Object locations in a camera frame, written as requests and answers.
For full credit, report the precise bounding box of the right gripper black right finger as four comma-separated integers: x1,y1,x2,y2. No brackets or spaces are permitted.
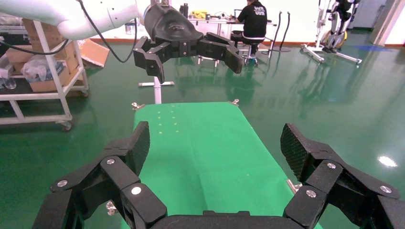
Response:
280,123,405,229

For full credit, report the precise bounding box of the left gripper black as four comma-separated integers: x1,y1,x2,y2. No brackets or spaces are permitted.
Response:
133,3,244,85

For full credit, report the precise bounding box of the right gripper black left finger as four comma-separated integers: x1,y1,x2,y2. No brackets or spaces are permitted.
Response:
32,121,168,229

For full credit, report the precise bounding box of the flat cardboard sheet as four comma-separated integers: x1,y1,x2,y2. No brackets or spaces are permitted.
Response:
78,38,110,69

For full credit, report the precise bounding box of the brown cardboard storage box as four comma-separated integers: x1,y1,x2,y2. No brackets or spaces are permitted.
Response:
28,64,71,93
21,18,65,54
5,45,35,75
55,41,80,75

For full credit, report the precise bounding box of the white T-shaped floor stand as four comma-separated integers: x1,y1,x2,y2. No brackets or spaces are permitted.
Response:
138,76,175,105

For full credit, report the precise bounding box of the white work desk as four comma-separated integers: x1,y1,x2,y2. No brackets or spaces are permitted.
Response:
189,17,278,69

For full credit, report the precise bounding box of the round swivel stool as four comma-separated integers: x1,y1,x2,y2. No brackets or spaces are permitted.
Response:
241,42,259,66

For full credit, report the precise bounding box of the person in black shirt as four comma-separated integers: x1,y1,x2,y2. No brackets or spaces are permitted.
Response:
230,0,268,57

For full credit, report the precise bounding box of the green table cloth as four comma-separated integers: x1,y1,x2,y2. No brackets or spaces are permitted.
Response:
120,102,323,229

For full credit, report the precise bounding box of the white metal shelf cart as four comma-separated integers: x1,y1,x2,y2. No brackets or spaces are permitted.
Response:
0,20,90,132

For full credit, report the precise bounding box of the clear plastic bag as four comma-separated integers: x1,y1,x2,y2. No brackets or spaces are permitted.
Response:
20,55,64,83

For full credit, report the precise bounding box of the clear plastic bottle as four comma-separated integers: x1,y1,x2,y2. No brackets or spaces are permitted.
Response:
0,68,17,90

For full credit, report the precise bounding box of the hanging white yellow robot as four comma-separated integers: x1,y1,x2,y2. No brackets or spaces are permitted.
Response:
322,0,362,54

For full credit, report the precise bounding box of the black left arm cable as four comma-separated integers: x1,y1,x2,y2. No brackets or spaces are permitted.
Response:
0,0,139,64

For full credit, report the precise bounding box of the black curved hose stand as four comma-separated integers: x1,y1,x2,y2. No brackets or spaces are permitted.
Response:
271,11,292,53

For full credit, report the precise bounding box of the white wheeled support frame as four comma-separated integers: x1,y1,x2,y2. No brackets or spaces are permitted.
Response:
299,0,363,65

